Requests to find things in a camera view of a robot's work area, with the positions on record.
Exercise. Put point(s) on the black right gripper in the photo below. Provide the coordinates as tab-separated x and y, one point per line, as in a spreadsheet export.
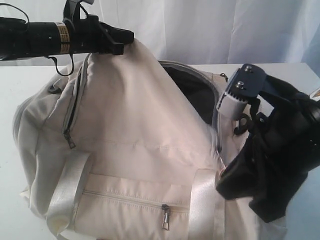
287	140

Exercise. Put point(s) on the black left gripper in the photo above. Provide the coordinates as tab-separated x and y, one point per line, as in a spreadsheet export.
89	35

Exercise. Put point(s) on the cream fabric duffel bag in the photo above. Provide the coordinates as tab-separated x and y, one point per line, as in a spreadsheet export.
131	148

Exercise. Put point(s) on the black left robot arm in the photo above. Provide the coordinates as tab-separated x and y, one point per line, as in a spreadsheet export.
22	40

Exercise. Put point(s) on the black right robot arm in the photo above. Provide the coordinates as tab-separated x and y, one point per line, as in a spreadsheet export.
278	153

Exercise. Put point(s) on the white backdrop curtain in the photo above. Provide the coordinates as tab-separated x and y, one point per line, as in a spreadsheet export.
220	31

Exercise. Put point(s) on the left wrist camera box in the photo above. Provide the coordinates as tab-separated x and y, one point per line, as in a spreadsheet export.
75	3

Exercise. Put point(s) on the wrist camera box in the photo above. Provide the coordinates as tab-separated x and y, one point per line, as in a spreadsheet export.
75	3
242	89

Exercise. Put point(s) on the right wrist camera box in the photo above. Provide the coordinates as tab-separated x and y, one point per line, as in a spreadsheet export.
242	89

